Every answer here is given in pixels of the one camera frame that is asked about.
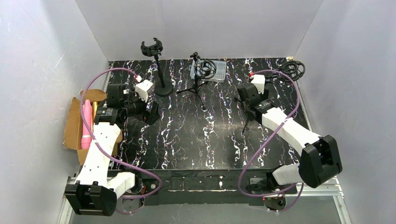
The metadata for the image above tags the black round-base microphone stand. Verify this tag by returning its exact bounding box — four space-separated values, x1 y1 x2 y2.
141 37 174 97

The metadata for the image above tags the pink microphone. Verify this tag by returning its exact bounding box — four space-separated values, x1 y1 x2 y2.
81 99 92 149

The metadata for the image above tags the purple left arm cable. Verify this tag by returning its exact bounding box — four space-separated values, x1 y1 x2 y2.
79 67 163 216

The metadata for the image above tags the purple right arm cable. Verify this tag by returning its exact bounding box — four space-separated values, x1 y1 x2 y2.
238 69 304 213

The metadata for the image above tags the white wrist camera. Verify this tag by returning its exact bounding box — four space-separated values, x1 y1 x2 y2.
135 79 154 103
249 74 266 94

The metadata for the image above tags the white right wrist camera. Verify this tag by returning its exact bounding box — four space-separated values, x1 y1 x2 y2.
249 74 266 94

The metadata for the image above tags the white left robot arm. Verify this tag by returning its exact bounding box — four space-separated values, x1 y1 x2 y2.
64 80 159 216

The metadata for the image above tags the brown cardboard box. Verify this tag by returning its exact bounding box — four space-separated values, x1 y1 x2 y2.
63 89 122 165

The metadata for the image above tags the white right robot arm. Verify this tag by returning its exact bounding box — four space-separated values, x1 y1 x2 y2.
237 84 343 189

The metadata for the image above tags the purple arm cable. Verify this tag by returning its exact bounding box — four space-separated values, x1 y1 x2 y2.
79 67 163 216
238 69 304 213

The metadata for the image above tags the black tripod microphone stand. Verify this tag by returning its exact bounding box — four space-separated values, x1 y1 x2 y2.
234 60 306 134
176 52 217 110

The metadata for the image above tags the clear plastic organizer box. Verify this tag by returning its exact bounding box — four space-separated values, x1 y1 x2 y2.
190 59 227 83

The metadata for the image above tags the gold microphone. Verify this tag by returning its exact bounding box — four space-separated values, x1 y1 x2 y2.
92 101 98 117

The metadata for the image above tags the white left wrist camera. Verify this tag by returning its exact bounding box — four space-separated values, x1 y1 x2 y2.
135 79 154 103

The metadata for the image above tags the aluminium frame rail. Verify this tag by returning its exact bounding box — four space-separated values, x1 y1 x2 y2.
57 176 353 224

